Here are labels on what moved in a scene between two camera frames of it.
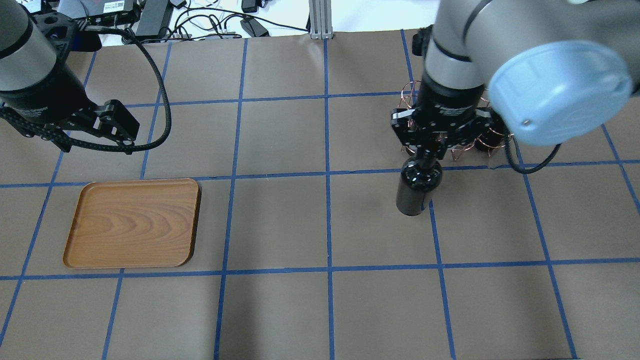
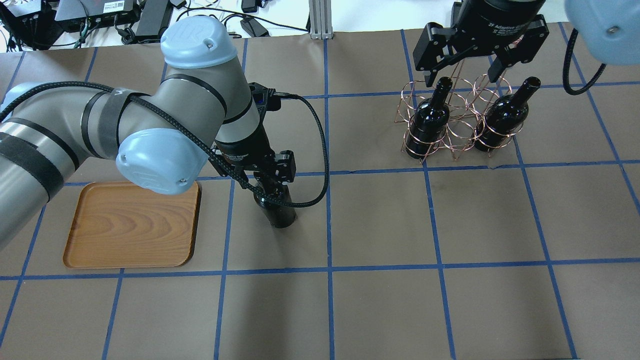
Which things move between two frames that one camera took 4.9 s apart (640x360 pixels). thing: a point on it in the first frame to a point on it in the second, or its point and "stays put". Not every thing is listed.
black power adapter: x=253 y=27 stays put
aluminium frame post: x=320 y=20 stays put
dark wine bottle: x=420 y=174 to x=279 y=215
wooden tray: x=134 y=224 stays put
